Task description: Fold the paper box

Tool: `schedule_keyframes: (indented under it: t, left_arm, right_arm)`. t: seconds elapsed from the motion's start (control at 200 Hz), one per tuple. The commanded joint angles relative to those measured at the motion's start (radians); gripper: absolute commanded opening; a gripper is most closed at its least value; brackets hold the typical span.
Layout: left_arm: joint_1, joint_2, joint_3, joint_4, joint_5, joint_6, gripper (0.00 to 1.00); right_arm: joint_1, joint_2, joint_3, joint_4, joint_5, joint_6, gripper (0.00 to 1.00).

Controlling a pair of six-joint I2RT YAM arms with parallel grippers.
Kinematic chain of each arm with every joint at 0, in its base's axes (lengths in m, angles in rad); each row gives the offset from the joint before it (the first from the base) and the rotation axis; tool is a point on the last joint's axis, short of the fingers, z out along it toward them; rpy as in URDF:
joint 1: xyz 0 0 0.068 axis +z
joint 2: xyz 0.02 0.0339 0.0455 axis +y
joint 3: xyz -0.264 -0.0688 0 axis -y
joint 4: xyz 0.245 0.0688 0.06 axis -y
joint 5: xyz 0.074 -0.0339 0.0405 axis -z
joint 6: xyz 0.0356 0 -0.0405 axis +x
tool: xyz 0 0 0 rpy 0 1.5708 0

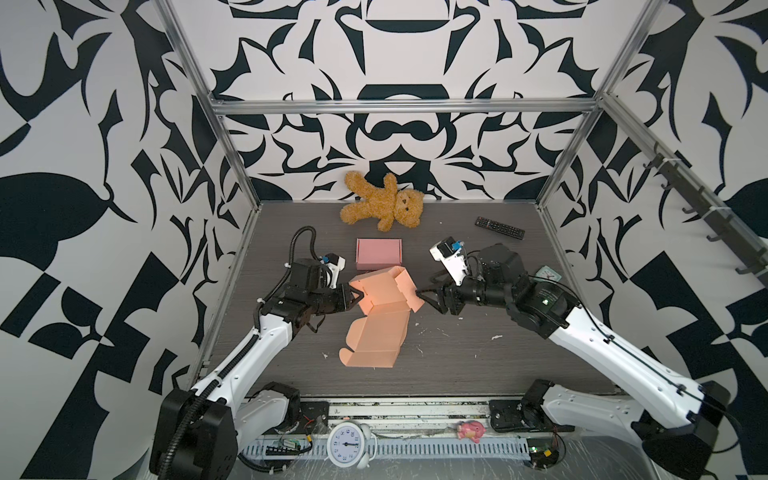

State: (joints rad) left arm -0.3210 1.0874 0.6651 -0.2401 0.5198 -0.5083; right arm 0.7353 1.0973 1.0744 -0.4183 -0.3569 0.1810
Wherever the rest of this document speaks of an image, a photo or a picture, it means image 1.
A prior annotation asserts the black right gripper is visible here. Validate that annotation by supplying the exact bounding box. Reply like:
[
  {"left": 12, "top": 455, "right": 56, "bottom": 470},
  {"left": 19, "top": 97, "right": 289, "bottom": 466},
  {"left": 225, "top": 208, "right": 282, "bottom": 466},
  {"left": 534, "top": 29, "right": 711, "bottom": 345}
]
[{"left": 415, "top": 266, "right": 514, "bottom": 315}]

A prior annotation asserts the peach cardboard box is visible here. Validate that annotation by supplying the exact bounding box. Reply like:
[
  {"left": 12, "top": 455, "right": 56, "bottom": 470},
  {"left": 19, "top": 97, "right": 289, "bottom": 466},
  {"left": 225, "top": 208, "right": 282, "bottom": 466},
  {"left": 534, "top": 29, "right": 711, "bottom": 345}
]
[{"left": 339, "top": 266, "right": 425, "bottom": 368}]

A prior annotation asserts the pink cardboard box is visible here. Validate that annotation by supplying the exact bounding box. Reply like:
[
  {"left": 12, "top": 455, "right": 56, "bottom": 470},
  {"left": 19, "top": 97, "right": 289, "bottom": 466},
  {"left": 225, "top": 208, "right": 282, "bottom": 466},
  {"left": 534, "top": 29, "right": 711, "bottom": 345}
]
[{"left": 356, "top": 238, "right": 403, "bottom": 271}]

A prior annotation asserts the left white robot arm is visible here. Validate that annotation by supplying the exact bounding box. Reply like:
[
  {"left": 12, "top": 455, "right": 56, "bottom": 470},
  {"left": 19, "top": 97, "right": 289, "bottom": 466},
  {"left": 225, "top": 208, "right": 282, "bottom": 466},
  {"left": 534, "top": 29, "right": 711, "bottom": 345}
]
[{"left": 149, "top": 249, "right": 364, "bottom": 479}]

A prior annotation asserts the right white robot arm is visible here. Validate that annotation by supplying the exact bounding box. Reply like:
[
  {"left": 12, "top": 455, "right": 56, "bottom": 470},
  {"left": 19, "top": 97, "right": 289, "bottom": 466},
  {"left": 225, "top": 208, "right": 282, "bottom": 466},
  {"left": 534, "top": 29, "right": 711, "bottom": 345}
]
[{"left": 417, "top": 237, "right": 730, "bottom": 479}]

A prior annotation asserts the brown teddy bear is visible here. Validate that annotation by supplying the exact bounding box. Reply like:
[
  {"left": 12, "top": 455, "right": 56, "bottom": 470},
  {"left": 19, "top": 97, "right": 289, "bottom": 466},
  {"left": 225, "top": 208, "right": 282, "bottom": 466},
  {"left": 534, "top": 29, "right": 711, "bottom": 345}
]
[{"left": 340, "top": 171, "right": 424, "bottom": 232}]

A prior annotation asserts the black remote control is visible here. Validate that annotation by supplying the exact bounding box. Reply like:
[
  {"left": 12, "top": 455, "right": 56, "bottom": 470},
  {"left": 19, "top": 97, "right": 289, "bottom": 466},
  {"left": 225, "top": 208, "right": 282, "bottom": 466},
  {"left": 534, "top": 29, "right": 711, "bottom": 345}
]
[{"left": 475, "top": 217, "right": 525, "bottom": 240}]

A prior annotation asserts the small teal alarm clock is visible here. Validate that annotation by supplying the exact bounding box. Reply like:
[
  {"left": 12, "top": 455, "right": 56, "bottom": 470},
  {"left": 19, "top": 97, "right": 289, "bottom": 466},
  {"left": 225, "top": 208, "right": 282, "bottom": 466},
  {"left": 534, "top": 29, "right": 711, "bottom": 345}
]
[{"left": 535, "top": 266, "right": 562, "bottom": 282}]

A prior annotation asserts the small pink toy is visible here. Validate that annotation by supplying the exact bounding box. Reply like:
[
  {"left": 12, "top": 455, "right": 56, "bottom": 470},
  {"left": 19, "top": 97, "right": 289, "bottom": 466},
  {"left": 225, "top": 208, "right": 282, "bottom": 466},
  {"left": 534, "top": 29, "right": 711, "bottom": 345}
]
[{"left": 456, "top": 421, "right": 486, "bottom": 444}]

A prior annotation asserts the white round alarm clock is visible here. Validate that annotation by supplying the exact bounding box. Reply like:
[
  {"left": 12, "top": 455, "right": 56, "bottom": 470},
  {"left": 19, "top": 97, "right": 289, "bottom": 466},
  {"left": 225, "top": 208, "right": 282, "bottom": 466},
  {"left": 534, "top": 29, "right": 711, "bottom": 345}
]
[{"left": 326, "top": 420, "right": 378, "bottom": 470}]

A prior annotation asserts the green circuit board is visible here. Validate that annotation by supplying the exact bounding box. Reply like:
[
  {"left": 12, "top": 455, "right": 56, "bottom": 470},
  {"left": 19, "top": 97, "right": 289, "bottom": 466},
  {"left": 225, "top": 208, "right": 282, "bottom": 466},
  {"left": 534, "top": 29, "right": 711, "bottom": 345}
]
[{"left": 524, "top": 442, "right": 563, "bottom": 471}]

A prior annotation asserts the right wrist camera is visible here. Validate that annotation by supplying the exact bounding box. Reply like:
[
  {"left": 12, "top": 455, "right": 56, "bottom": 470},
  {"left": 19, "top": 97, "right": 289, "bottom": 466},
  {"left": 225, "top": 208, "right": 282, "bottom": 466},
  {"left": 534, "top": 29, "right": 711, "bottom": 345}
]
[{"left": 429, "top": 236, "right": 470, "bottom": 286}]

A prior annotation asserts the white slotted cable duct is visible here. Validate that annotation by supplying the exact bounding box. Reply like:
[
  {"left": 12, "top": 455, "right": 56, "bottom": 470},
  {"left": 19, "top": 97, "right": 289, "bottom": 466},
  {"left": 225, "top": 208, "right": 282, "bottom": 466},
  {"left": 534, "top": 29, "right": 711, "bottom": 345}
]
[{"left": 243, "top": 437, "right": 530, "bottom": 461}]

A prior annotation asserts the grey wall hook rail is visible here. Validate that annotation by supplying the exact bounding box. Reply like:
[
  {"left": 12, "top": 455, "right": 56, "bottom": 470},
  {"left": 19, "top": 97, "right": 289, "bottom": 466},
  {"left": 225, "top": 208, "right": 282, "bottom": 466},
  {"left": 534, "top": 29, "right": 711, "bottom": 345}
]
[{"left": 644, "top": 142, "right": 767, "bottom": 288}]

